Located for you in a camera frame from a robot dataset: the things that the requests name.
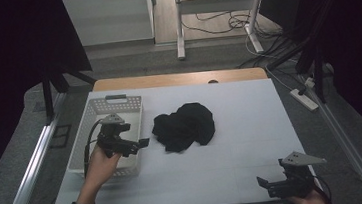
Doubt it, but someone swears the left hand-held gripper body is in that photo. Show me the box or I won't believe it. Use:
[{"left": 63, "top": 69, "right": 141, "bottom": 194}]
[{"left": 94, "top": 110, "right": 142, "bottom": 161}]

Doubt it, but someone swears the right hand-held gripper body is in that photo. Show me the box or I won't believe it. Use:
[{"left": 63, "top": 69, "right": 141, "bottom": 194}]
[{"left": 262, "top": 147, "right": 331, "bottom": 202}]

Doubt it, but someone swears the white perforated plastic basket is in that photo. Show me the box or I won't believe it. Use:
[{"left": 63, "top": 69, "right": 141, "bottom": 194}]
[{"left": 59, "top": 91, "right": 151, "bottom": 184}]

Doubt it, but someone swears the black cloth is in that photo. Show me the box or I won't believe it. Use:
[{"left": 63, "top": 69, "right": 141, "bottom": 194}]
[{"left": 148, "top": 100, "right": 219, "bottom": 156}]

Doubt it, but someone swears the person's right hand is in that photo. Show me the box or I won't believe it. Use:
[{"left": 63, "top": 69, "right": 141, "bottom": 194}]
[{"left": 285, "top": 188, "right": 329, "bottom": 204}]

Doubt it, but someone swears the person's left hand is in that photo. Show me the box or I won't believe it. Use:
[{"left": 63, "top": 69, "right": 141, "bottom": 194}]
[{"left": 79, "top": 142, "right": 125, "bottom": 197}]

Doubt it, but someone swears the white table cover board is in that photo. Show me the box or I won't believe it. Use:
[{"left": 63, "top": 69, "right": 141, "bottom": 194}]
[{"left": 39, "top": 71, "right": 319, "bottom": 204}]

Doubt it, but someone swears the wooden table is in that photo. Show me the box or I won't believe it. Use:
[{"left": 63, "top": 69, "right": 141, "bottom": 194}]
[{"left": 91, "top": 63, "right": 269, "bottom": 96}]

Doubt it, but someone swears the black metal stand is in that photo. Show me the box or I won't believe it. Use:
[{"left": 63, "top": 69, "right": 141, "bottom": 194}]
[
  {"left": 260, "top": 0, "right": 359, "bottom": 109},
  {"left": 39, "top": 65, "right": 102, "bottom": 127}
]

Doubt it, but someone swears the white power strip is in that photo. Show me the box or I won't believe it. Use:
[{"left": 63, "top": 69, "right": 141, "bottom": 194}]
[{"left": 288, "top": 85, "right": 320, "bottom": 114}]

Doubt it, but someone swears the white plug adapter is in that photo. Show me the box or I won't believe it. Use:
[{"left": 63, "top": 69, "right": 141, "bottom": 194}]
[{"left": 303, "top": 75, "right": 317, "bottom": 90}]

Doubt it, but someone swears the white cabinet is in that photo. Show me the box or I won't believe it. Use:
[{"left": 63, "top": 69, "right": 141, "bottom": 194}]
[{"left": 62, "top": 0, "right": 158, "bottom": 49}]

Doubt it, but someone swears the dark curtain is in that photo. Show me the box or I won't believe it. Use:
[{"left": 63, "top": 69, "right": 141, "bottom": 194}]
[
  {"left": 0, "top": 0, "right": 105, "bottom": 197},
  {"left": 259, "top": 0, "right": 362, "bottom": 168}
]

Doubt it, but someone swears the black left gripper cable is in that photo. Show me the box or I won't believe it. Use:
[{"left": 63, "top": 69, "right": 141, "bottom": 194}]
[{"left": 78, "top": 120, "right": 108, "bottom": 179}]

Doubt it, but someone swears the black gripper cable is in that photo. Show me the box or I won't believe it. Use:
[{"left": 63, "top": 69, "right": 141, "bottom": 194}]
[
  {"left": 78, "top": 120, "right": 108, "bottom": 179},
  {"left": 312, "top": 172, "right": 334, "bottom": 204}
]

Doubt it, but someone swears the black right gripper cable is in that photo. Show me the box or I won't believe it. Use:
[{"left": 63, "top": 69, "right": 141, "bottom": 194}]
[{"left": 312, "top": 172, "right": 334, "bottom": 204}]

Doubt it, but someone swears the aluminium rail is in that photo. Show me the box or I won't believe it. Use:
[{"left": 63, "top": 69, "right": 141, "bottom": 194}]
[
  {"left": 299, "top": 70, "right": 362, "bottom": 204},
  {"left": 0, "top": 92, "right": 78, "bottom": 204}
]

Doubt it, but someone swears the white floor cable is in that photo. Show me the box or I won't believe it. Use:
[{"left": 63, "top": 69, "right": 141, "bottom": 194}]
[{"left": 244, "top": 30, "right": 303, "bottom": 93}]

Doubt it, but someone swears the coiled black floor cable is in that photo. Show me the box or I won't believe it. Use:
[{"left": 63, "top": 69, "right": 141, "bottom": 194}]
[{"left": 181, "top": 7, "right": 255, "bottom": 38}]

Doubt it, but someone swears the white desk frame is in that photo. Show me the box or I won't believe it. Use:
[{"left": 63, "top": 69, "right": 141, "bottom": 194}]
[{"left": 171, "top": 0, "right": 273, "bottom": 62}]

